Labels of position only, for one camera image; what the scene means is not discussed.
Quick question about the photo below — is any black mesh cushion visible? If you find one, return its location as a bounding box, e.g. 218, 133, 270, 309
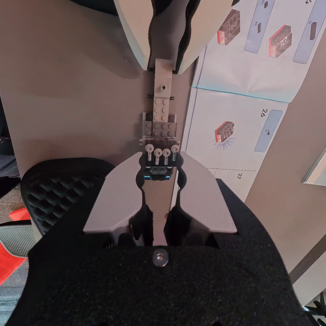
20, 157, 115, 236

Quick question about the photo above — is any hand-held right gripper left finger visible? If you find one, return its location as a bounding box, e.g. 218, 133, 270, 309
84, 152, 153, 246

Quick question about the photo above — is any car-cover instruction booklet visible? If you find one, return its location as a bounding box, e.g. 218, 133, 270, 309
303, 146, 326, 186

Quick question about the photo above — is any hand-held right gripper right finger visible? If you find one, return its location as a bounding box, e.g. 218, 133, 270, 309
164, 152, 238, 246

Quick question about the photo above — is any step-page instruction booklet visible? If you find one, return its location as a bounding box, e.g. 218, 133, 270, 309
183, 0, 326, 204

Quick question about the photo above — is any toy brick truck model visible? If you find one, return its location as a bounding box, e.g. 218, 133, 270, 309
140, 59, 182, 182

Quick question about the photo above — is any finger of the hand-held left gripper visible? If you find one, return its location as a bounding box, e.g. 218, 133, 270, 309
174, 0, 233, 75
113, 0, 153, 71

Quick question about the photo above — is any orange plastic object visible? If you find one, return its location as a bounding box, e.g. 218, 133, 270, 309
0, 207, 29, 287

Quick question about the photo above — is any black toy brick block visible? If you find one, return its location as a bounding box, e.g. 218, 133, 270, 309
145, 143, 180, 168

